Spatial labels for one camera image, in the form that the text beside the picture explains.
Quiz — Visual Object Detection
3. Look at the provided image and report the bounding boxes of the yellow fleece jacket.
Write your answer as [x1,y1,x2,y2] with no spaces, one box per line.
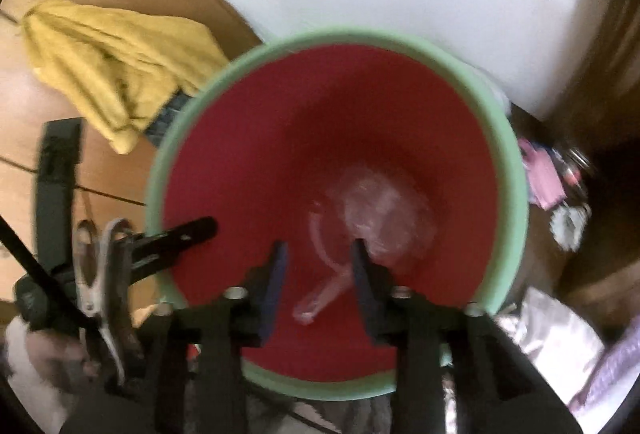
[21,0,229,155]

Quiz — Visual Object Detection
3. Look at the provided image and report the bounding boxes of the white feather shuttlecock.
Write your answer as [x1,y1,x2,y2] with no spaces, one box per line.
[550,203,591,252]

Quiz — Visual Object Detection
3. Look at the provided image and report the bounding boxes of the black quilted handbag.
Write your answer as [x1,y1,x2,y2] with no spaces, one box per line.
[144,91,191,148]

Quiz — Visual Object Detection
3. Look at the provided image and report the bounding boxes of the clear plastic bag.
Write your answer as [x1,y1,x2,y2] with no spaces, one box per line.
[292,165,436,326]

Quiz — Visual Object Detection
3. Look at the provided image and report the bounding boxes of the small clear plastic bottle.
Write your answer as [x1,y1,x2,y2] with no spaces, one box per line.
[551,147,596,187]

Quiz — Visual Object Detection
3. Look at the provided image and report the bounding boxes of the red bin with green rim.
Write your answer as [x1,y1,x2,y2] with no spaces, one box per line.
[145,30,528,400]

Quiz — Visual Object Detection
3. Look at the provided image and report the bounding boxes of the pink checked bedsheet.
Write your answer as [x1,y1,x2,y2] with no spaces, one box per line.
[495,287,604,404]

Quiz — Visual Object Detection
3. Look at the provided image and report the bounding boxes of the pink paper receipts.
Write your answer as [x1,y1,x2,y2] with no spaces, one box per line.
[518,139,566,211]

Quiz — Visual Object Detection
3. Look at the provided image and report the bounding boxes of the metal spring clamp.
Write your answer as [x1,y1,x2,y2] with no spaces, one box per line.
[72,217,144,388]

